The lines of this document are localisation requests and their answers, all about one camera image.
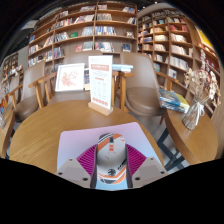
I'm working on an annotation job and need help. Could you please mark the glass vase with beige flowers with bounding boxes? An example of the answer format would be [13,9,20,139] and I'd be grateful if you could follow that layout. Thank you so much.
[181,49,222,132]

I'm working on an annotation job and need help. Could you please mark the white framed floral picture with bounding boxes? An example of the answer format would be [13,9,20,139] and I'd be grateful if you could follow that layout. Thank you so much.
[54,62,86,93]

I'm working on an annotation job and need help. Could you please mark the flat blue books on armrest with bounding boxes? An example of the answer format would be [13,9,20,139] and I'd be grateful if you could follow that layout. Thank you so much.
[111,63,134,73]

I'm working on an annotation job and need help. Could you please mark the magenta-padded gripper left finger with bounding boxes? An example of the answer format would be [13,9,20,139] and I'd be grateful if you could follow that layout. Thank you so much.
[54,143,99,190]

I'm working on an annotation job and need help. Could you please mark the white orange patterned computer mouse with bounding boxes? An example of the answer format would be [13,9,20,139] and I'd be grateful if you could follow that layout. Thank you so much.
[95,132,128,185]

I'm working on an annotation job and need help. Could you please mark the curved wooden bookshelf with books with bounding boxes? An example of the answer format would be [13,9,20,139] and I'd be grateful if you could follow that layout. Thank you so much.
[137,8,224,118]

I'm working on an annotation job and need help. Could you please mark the distant wooden bookshelf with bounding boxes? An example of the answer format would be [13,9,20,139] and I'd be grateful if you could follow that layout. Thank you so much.
[1,51,21,79]

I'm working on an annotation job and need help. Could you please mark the glass vase with pink flowers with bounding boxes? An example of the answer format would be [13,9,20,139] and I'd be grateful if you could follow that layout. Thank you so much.
[0,74,11,129]

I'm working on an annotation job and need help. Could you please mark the white sign on wooden base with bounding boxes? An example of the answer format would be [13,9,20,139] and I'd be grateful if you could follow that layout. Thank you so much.
[87,54,115,117]

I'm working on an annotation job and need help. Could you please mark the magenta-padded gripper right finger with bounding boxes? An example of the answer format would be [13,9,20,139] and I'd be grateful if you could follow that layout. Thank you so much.
[124,143,169,189]

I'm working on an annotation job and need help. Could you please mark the round wooden side table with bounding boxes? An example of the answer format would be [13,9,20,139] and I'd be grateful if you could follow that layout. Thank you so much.
[0,109,16,159]
[156,106,219,168]

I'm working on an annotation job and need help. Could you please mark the stack of blue books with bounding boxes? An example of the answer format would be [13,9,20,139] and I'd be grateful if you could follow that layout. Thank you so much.
[158,87,191,114]

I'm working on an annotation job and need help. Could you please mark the pink blue gradient mouse pad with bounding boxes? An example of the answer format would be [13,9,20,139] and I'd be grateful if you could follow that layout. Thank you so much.
[56,121,164,192]

